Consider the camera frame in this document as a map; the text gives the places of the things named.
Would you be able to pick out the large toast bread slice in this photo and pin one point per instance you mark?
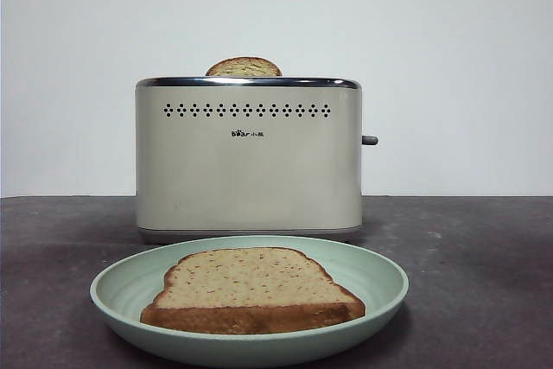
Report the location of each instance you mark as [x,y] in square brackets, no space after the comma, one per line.
[255,287]

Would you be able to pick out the pale green round plate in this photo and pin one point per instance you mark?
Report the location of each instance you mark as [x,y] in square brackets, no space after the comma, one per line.
[129,326]

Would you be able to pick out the cream two-slot toaster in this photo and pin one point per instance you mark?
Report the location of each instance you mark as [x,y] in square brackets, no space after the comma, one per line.
[242,179]

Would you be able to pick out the grey toaster lever knob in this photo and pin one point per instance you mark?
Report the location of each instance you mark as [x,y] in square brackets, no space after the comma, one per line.
[370,140]

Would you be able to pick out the small toast bread slice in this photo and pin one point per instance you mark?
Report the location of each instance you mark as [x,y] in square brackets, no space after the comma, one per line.
[244,68]

